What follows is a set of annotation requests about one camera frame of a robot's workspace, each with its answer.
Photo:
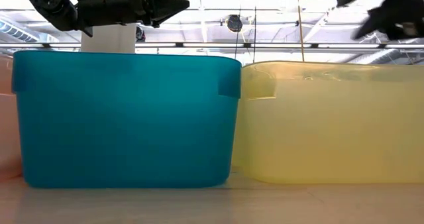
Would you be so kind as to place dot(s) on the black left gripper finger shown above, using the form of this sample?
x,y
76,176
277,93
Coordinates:
x,y
165,7

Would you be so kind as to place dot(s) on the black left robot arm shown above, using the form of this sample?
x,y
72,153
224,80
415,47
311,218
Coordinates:
x,y
53,8

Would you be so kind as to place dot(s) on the white lamp with wooden base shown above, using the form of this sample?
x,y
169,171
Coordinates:
x,y
109,38

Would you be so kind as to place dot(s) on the small black ceiling fixture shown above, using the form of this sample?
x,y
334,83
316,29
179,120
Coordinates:
x,y
140,33

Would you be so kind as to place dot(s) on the teal plastic bin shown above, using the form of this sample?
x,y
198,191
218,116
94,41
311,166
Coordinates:
x,y
126,118

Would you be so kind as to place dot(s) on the yellow plastic bin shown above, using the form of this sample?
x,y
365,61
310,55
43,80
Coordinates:
x,y
331,124

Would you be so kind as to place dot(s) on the orange plastic bin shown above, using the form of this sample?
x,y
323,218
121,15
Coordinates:
x,y
8,118

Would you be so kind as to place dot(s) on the silver ceiling duct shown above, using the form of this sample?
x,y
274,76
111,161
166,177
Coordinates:
x,y
20,30
381,56

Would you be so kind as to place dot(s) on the metal overhead rail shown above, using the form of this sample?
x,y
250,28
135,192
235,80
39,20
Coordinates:
x,y
281,45

